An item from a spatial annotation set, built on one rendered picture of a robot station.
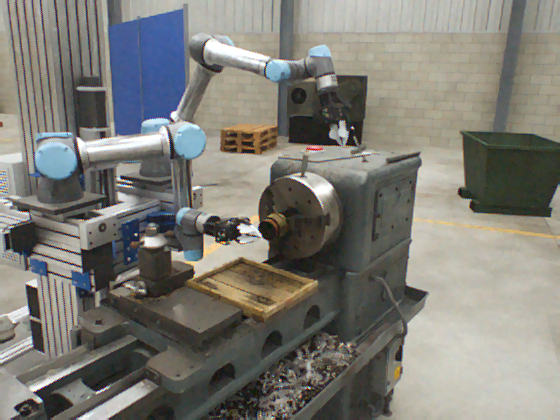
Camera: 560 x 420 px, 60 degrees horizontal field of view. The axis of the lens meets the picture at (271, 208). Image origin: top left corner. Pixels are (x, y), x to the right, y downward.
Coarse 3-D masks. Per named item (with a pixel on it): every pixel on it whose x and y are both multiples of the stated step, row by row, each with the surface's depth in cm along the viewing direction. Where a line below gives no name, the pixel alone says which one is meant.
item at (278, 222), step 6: (270, 216) 172; (276, 216) 172; (282, 216) 173; (264, 222) 170; (270, 222) 169; (276, 222) 170; (282, 222) 171; (258, 228) 172; (264, 228) 174; (270, 228) 177; (276, 228) 169; (282, 228) 171; (264, 234) 173; (270, 234) 174; (276, 234) 170; (282, 234) 174
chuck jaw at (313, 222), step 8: (296, 216) 175; (304, 216) 174; (312, 216) 173; (320, 216) 173; (328, 216) 174; (288, 224) 173; (296, 224) 173; (304, 224) 173; (312, 224) 171; (320, 224) 173; (328, 224) 175
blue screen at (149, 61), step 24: (120, 24) 866; (144, 24) 751; (168, 24) 663; (120, 48) 885; (144, 48) 765; (168, 48) 674; (120, 72) 906; (144, 72) 781; (168, 72) 686; (120, 96) 927; (144, 96) 797; (168, 96) 698; (120, 120) 950; (144, 120) 815
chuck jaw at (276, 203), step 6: (270, 186) 185; (264, 192) 182; (270, 192) 180; (276, 192) 181; (270, 198) 180; (276, 198) 179; (282, 198) 181; (270, 204) 179; (276, 204) 177; (282, 204) 180; (270, 210) 176; (276, 210) 176; (282, 210) 178
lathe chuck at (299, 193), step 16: (288, 176) 180; (288, 192) 180; (304, 192) 175; (320, 192) 175; (304, 208) 177; (320, 208) 172; (336, 208) 178; (336, 224) 178; (288, 240) 184; (304, 240) 180; (320, 240) 175; (288, 256) 186; (304, 256) 181
